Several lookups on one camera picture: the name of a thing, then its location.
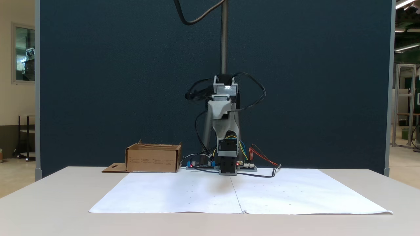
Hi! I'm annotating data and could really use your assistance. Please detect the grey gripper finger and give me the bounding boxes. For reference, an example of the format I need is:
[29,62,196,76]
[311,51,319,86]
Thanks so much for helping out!
[212,117,230,138]
[226,109,239,137]

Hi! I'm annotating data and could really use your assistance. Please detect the blue circuit board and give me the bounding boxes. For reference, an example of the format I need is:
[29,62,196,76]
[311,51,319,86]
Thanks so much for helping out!
[186,160,219,170]

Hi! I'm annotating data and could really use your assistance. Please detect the brown cardboard box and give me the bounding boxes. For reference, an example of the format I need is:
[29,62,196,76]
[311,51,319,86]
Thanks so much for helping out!
[102,140,183,173]

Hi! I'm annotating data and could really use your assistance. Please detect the white paper sheet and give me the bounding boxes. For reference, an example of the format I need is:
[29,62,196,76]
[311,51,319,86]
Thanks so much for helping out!
[230,168,393,215]
[89,172,243,214]

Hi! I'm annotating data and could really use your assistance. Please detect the dark blue partition panel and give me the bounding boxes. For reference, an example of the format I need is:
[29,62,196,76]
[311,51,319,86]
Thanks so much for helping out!
[34,0,396,181]

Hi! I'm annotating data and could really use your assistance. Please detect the fluorescent ceiling light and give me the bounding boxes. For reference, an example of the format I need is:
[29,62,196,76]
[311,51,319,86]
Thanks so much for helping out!
[395,43,420,53]
[395,0,416,10]

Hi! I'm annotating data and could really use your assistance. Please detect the black shelf rack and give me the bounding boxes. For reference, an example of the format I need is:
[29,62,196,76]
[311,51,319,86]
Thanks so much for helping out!
[13,114,36,162]

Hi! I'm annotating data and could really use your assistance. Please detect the black base motor cable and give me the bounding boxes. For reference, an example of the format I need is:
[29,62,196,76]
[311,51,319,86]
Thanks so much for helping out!
[194,109,217,158]

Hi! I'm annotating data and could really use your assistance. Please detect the black elbow motor cable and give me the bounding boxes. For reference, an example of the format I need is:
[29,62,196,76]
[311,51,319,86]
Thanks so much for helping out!
[184,78,214,102]

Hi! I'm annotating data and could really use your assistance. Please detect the yellow jumper wire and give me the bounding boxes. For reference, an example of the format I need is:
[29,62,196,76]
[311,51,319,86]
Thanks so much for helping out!
[226,134,249,161]

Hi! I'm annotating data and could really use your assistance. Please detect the orange jumper wires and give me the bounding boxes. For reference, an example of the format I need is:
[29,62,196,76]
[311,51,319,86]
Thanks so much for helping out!
[248,144,280,166]

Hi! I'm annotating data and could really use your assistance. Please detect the black gripper motor cable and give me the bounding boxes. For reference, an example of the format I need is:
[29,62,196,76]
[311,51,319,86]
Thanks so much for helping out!
[231,72,266,112]

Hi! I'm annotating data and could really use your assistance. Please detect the grey circuit board with wires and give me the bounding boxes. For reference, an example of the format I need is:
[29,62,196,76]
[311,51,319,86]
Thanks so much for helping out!
[237,160,258,172]

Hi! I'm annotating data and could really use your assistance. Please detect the black power cable white connector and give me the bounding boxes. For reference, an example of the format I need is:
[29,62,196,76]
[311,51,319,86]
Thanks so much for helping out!
[238,164,282,178]

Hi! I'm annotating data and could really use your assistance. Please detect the metal camera stand pole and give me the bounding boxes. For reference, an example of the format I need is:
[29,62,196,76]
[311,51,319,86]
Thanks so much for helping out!
[201,0,245,158]

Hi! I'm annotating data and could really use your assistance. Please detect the black overhead camera cable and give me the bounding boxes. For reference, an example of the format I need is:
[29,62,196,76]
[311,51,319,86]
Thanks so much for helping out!
[174,0,227,26]

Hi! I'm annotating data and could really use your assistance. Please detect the aluminium frame structure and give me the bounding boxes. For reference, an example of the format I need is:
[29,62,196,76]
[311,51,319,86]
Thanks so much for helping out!
[392,64,417,148]

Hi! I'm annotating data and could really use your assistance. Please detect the framed wall window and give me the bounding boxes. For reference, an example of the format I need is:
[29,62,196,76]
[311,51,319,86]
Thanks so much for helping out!
[12,22,35,85]

